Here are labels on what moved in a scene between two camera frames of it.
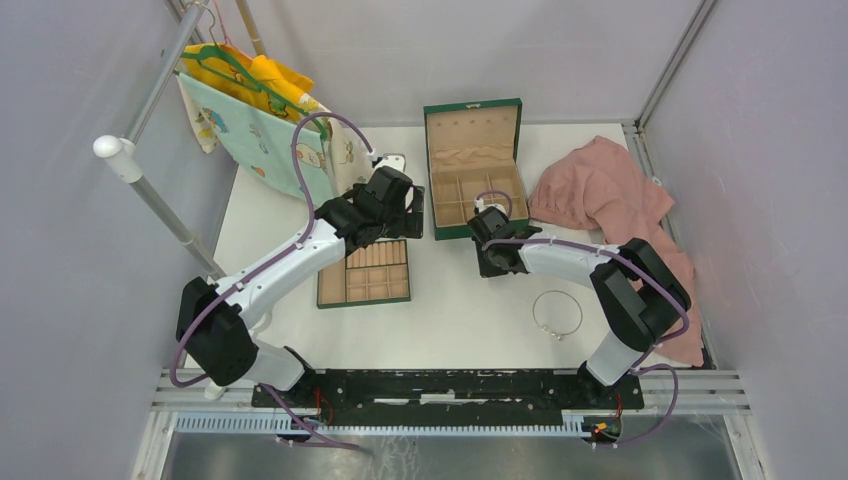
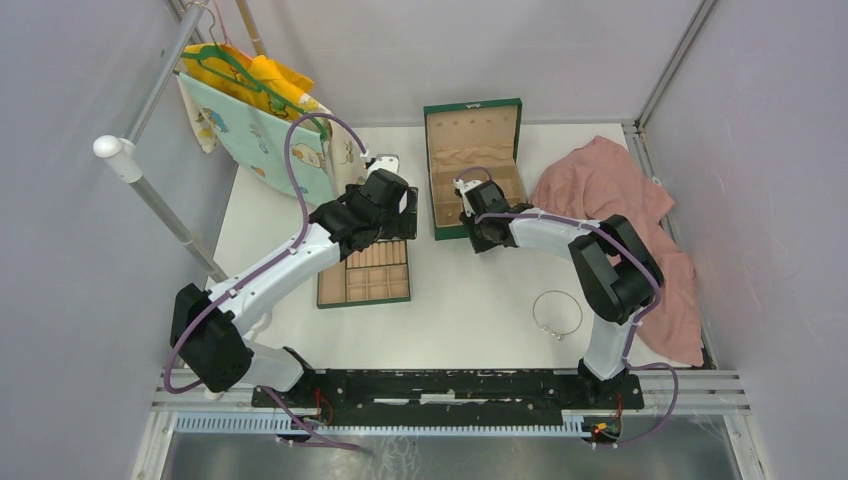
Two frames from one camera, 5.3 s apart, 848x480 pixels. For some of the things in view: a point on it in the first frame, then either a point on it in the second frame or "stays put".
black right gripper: [485, 269] -> [480, 245]
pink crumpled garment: [599, 188] stays put
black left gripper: [410, 227] stays put
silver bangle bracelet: [559, 338] stays put
